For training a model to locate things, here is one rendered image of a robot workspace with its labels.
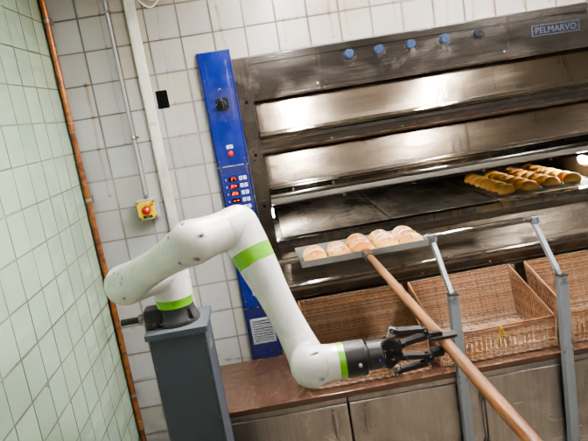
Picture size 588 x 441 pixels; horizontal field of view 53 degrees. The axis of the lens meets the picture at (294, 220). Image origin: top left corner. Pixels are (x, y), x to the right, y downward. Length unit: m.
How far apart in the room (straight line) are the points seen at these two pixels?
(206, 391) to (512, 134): 2.02
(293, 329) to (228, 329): 1.56
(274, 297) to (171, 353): 0.52
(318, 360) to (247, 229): 0.41
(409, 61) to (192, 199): 1.27
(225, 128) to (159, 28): 0.56
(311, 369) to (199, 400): 0.67
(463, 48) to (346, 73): 0.60
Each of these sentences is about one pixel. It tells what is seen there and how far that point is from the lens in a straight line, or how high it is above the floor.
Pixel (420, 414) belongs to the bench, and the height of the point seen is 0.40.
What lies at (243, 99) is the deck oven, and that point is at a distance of 2.97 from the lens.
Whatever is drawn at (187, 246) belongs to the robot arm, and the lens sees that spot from 1.55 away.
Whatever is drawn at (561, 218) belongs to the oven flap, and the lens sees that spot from 3.44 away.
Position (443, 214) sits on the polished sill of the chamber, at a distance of 3.18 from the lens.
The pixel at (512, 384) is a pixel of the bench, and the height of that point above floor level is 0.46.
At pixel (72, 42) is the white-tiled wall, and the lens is 3.11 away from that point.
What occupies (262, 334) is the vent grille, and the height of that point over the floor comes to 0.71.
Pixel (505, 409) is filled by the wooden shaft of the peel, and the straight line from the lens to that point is 1.29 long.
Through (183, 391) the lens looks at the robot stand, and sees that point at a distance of 2.08.
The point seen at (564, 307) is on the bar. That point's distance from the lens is 2.85.
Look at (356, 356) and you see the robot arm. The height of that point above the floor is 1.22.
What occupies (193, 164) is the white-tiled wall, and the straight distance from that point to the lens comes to 3.00.
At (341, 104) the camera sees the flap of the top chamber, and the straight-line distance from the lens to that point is 3.01.
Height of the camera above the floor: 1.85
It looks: 11 degrees down
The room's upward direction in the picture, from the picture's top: 9 degrees counter-clockwise
